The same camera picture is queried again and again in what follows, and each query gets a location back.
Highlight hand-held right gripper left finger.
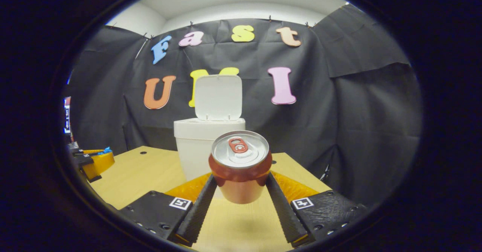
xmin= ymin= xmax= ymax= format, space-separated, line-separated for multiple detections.
xmin=120 ymin=172 xmax=218 ymax=247

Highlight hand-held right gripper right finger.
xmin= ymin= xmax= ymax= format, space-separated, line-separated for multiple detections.
xmin=265 ymin=170 xmax=368 ymax=247

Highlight red pop can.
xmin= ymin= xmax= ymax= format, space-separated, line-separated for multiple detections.
xmin=208 ymin=130 xmax=273 ymax=205

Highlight white desktop garbage bin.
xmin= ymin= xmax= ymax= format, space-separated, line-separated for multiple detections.
xmin=174 ymin=75 xmax=246 ymax=183

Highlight wooden desktop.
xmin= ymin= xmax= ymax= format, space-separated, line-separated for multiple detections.
xmin=90 ymin=146 xmax=332 ymax=252

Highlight white and blue background items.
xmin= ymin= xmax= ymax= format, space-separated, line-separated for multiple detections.
xmin=63 ymin=97 xmax=72 ymax=134

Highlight black backdrop cloth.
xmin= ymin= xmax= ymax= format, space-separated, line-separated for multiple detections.
xmin=64 ymin=3 xmax=422 ymax=207

